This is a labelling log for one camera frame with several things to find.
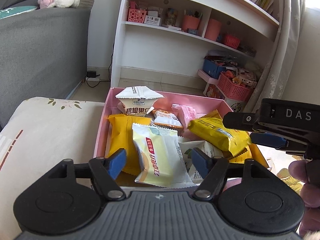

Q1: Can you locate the golden yellow snack packet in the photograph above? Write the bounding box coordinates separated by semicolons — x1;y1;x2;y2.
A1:
188;118;251;157

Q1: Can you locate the pale yellow snack packet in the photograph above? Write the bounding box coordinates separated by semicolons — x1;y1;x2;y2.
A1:
132;123;195;189

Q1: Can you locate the pink snack packet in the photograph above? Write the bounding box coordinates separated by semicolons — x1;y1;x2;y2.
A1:
171;104;200;131

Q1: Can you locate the right hand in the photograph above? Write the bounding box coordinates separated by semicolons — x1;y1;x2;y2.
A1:
289;160;319;239

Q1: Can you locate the white grey snack packet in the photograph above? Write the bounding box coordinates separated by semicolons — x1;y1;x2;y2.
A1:
178;140;223;184

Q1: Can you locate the yellow snack packet left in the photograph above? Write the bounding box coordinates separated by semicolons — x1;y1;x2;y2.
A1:
106;114;151;176

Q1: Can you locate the yellow snack packet right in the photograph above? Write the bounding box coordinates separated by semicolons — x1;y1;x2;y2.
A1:
196;110;253;162

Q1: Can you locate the pink cardboard box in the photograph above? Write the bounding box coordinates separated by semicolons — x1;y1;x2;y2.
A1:
94;88;268;189

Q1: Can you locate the white orange snack packet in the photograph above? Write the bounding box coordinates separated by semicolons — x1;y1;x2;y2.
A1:
152;109;183;129

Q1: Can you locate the white triangular snack packet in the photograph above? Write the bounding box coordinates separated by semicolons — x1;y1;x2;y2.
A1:
115;86;164;116

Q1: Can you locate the white storage box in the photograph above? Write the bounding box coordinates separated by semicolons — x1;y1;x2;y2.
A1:
203;83;246;112

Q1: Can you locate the pink basket on floor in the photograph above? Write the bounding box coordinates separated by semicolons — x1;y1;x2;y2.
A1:
217;72;254;101

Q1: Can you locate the blue storage bin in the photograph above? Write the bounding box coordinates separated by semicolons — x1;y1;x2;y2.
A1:
202;59;226;79

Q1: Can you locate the pink cup right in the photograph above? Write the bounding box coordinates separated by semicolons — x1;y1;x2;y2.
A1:
204;18;222;41

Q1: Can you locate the pink cup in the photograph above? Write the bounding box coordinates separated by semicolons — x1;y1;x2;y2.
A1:
204;18;222;41
181;15;200;31

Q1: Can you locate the grey sofa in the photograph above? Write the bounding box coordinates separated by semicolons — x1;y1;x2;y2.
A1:
1;0;90;127

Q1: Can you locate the lace curtain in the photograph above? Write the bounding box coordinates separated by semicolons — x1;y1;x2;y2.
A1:
244;0;305;113

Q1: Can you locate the white bookshelf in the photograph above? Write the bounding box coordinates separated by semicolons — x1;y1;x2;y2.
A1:
111;0;279;87

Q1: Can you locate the pink cup left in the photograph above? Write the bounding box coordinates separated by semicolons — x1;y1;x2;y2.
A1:
181;15;200;31

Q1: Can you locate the small pink shelf basket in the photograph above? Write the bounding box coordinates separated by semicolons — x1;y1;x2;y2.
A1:
127;8;148;23

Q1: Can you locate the power strip with cable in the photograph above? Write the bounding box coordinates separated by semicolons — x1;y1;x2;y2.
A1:
86;70;100;82

